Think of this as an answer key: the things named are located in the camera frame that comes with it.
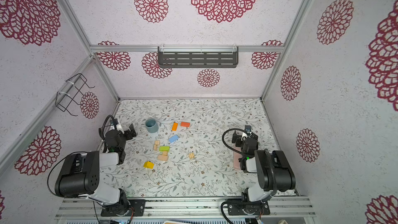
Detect lime green wooden block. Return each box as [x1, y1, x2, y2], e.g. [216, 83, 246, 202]
[159, 146, 170, 152]

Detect natural wood block pair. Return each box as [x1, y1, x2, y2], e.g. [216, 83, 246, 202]
[153, 140, 160, 151]

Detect black wire wall rack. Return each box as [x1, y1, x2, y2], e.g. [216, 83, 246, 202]
[55, 73, 95, 117]

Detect natural wood arch block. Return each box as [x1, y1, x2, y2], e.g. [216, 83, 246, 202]
[157, 151, 169, 162]

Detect aluminium front rail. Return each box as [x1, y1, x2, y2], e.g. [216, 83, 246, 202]
[54, 196, 317, 220]

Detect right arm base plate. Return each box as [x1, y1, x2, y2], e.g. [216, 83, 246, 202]
[226, 199, 271, 216]

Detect dark grey wall shelf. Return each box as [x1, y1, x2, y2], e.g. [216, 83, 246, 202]
[158, 47, 239, 68]

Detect pink sponge block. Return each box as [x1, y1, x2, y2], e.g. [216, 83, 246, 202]
[233, 151, 242, 171]

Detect blue wooden block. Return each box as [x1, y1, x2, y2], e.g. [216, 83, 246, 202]
[169, 135, 179, 144]

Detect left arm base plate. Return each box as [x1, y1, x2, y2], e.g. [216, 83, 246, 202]
[101, 200, 146, 217]

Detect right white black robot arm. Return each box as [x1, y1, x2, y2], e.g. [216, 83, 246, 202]
[232, 130, 296, 202]

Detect yellow wooden block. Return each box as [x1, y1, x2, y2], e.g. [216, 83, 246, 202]
[143, 161, 154, 170]

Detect teal ceramic cup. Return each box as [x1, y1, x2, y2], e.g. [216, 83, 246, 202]
[145, 119, 159, 133]

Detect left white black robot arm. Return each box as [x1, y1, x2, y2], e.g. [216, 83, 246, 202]
[55, 124, 137, 216]

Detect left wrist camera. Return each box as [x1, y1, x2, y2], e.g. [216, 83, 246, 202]
[110, 118, 119, 127]

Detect red-orange wooden block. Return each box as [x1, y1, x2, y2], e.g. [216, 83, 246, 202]
[180, 122, 190, 128]

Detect orange wooden block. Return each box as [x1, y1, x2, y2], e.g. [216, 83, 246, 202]
[172, 122, 178, 132]

